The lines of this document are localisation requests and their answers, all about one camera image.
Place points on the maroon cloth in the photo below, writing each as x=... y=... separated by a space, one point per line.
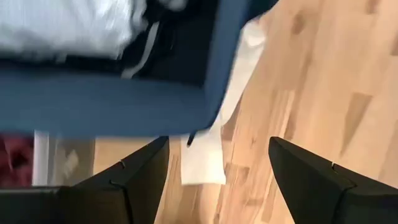
x=15 y=158

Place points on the long white cloth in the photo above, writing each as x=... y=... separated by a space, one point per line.
x=202 y=168

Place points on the light blue patterned cloth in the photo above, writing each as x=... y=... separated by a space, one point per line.
x=62 y=28

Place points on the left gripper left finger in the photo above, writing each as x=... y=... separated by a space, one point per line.
x=136 y=186

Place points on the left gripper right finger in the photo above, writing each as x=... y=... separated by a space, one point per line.
x=317 y=193

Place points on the clear plastic bin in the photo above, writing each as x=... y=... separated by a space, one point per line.
x=71 y=161

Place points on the navy white striped fabric bin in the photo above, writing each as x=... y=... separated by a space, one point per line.
x=93 y=102

